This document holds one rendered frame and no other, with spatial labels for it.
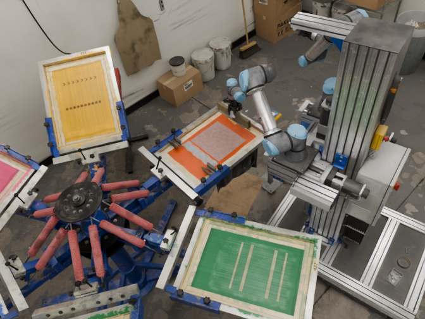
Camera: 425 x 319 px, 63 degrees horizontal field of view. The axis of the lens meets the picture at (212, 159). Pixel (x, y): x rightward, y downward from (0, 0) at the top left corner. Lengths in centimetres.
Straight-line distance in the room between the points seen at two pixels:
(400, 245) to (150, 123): 308
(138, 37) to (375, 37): 305
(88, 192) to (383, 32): 184
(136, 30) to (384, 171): 312
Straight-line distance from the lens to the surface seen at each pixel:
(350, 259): 310
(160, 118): 456
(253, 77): 207
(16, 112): 416
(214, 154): 269
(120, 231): 222
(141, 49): 444
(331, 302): 316
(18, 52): 393
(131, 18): 426
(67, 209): 226
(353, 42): 181
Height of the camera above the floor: 297
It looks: 49 degrees down
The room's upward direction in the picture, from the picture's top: 11 degrees counter-clockwise
